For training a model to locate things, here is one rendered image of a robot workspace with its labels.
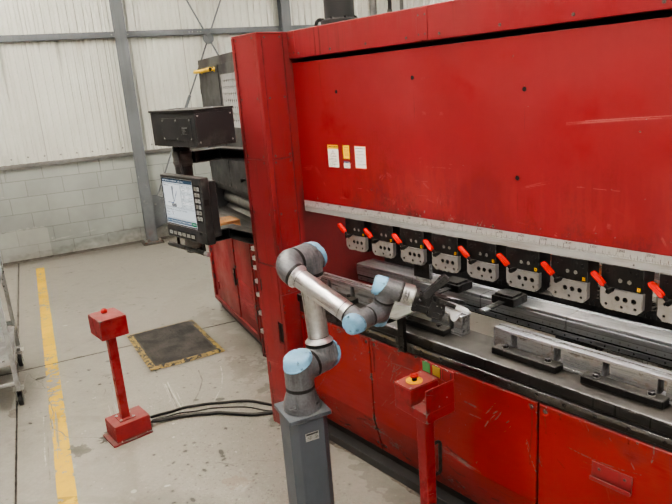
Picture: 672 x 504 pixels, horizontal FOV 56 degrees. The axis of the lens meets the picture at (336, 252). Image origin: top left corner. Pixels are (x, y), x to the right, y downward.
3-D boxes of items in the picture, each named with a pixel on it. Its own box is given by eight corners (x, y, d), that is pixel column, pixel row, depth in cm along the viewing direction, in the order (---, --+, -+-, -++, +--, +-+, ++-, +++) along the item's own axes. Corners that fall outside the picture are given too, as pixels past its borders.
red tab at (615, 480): (589, 479, 231) (589, 462, 229) (591, 476, 232) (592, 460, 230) (629, 497, 220) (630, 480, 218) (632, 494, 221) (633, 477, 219)
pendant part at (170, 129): (168, 255, 376) (147, 110, 354) (204, 246, 391) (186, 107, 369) (212, 269, 339) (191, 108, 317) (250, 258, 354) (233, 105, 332)
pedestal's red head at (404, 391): (395, 406, 270) (393, 368, 266) (422, 394, 279) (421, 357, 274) (427, 425, 254) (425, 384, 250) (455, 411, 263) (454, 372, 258)
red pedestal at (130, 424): (102, 435, 393) (78, 311, 371) (140, 420, 408) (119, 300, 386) (114, 448, 378) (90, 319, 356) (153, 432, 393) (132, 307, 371)
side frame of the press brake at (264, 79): (273, 421, 395) (229, 37, 335) (372, 375, 446) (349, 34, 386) (296, 436, 376) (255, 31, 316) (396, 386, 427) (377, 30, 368)
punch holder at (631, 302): (599, 307, 226) (601, 263, 222) (611, 300, 231) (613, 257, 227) (641, 316, 215) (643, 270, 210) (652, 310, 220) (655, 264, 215)
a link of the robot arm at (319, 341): (300, 375, 258) (279, 247, 247) (324, 362, 269) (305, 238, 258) (321, 380, 250) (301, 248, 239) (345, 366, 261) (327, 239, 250)
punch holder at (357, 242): (346, 248, 332) (344, 218, 327) (358, 245, 337) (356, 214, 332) (365, 252, 320) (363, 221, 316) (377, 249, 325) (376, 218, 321)
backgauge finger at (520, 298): (470, 311, 283) (470, 300, 282) (505, 296, 299) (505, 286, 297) (492, 317, 274) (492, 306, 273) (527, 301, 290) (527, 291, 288)
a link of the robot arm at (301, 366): (278, 386, 250) (275, 355, 246) (301, 373, 260) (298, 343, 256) (300, 394, 242) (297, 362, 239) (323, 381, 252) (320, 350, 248)
